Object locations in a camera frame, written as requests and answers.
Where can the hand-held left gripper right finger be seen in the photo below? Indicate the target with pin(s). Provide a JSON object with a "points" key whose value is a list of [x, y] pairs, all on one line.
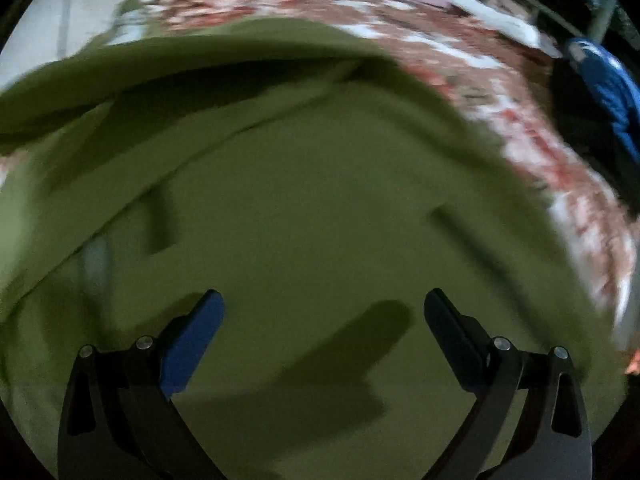
{"points": [[452, 340]]}

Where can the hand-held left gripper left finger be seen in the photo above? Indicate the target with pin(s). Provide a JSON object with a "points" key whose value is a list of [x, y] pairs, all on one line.
{"points": [[192, 340]]}

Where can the olive green garment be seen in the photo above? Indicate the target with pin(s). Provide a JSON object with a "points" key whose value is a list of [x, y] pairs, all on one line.
{"points": [[320, 200]]}

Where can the floral printed blanket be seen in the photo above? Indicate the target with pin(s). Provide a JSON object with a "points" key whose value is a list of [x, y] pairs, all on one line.
{"points": [[500, 85]]}

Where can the blue cloth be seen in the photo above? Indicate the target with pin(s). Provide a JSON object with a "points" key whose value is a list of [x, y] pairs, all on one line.
{"points": [[610, 85]]}

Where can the white cloth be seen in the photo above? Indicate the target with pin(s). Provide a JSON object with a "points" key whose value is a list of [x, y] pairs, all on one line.
{"points": [[500, 20]]}

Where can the dark metal frame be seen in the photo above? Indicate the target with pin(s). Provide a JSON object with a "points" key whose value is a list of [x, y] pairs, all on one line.
{"points": [[602, 17]]}

